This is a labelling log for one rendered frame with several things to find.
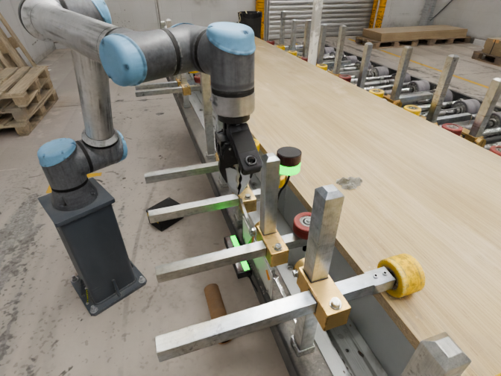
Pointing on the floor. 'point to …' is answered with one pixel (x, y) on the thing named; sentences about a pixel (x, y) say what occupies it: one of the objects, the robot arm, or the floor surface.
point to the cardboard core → (215, 303)
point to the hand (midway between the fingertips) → (238, 192)
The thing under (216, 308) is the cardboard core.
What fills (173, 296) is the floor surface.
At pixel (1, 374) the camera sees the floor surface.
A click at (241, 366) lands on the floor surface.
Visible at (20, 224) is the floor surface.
